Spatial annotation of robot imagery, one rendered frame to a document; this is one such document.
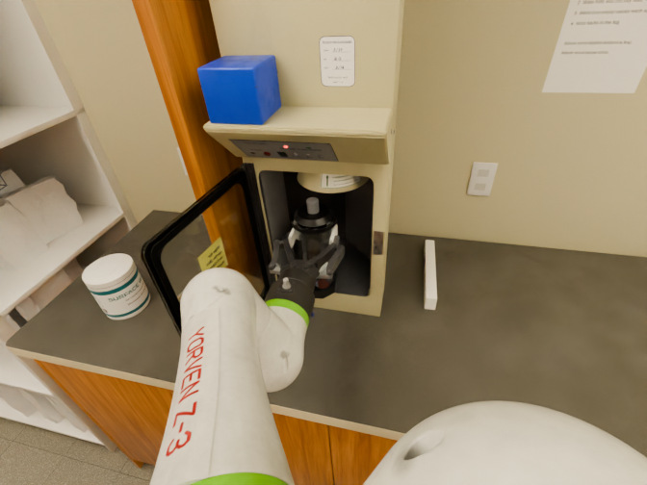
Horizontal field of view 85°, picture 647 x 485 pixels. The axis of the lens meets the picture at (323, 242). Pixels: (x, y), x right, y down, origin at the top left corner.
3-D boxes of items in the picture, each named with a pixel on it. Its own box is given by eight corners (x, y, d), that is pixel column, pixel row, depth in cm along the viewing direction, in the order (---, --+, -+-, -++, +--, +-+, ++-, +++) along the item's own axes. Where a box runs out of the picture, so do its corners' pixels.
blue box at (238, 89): (234, 106, 69) (223, 55, 64) (282, 107, 67) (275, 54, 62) (209, 123, 62) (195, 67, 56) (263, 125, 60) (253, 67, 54)
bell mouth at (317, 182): (308, 158, 94) (306, 138, 91) (375, 161, 90) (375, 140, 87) (287, 191, 81) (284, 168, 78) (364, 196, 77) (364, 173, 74)
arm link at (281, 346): (253, 409, 59) (307, 401, 54) (203, 366, 53) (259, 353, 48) (278, 340, 70) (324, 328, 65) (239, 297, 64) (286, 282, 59)
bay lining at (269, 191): (302, 233, 119) (291, 129, 97) (380, 241, 113) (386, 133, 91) (278, 283, 100) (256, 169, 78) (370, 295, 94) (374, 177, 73)
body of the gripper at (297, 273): (312, 282, 66) (322, 251, 73) (269, 277, 68) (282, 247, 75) (315, 309, 71) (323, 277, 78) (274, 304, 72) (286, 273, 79)
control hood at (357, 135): (240, 152, 76) (229, 104, 70) (391, 160, 69) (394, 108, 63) (215, 176, 68) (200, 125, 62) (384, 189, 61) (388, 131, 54)
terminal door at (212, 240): (271, 293, 101) (244, 164, 76) (207, 389, 79) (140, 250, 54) (269, 293, 101) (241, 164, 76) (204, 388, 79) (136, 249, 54)
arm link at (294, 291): (265, 332, 69) (311, 338, 67) (255, 290, 62) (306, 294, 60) (274, 309, 74) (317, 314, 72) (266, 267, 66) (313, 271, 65)
